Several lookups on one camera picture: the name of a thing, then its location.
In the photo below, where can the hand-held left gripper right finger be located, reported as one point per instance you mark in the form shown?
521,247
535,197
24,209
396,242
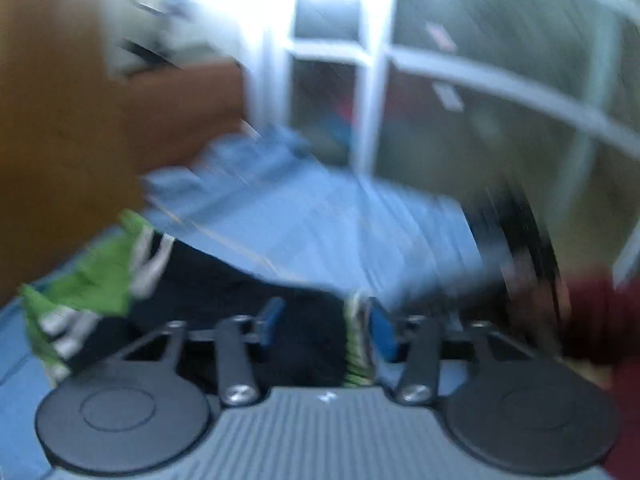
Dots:
383,331

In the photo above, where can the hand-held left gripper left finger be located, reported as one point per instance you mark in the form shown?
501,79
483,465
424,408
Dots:
270,321

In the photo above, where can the green and black knit sweater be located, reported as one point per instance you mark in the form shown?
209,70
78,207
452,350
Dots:
210,305

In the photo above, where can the person's right forearm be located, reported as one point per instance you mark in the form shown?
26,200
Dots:
607,330

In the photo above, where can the blue checked bed sheet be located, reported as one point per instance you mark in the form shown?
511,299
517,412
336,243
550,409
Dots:
320,220

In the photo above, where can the frosted glass sliding door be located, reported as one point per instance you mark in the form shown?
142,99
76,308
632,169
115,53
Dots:
490,85

